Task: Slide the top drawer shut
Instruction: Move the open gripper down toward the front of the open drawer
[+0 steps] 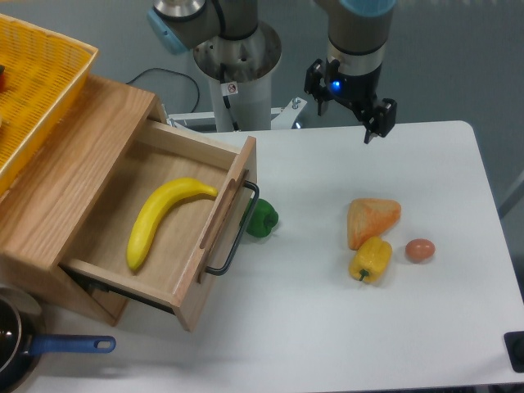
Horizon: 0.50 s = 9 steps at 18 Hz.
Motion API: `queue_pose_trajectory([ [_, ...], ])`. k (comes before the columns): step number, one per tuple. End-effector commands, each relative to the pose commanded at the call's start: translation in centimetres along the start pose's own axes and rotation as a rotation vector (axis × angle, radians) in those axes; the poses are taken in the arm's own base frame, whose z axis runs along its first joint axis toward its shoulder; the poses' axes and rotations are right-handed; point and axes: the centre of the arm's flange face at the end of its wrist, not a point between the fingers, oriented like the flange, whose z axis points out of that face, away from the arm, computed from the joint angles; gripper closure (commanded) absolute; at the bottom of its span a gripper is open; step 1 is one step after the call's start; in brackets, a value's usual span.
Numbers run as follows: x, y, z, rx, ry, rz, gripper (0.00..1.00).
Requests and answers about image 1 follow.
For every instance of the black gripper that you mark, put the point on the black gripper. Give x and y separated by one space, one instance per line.
351 80

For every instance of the wooden top drawer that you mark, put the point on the wooden top drawer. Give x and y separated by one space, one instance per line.
194 240

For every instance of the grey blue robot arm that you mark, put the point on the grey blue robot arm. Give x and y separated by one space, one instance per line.
353 26

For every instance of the wooden drawer cabinet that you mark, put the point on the wooden drawer cabinet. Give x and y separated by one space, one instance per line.
42 212

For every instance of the orange bread wedge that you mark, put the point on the orange bread wedge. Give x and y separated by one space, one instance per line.
370 217

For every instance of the green bell pepper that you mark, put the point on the green bell pepper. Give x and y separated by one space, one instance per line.
263 219

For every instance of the yellow bell pepper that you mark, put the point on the yellow bell pepper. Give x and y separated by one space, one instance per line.
371 260

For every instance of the brown egg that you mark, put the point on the brown egg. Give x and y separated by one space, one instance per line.
419 250

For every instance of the yellow banana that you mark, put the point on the yellow banana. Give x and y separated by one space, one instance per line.
154 209

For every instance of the black corner clamp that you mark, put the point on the black corner clamp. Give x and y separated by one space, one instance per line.
514 342

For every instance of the yellow plastic basket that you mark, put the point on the yellow plastic basket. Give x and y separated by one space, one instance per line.
43 73

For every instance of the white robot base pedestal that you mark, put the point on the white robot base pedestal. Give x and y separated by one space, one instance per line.
239 75

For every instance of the blue handled frying pan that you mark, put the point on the blue handled frying pan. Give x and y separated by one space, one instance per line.
24 339

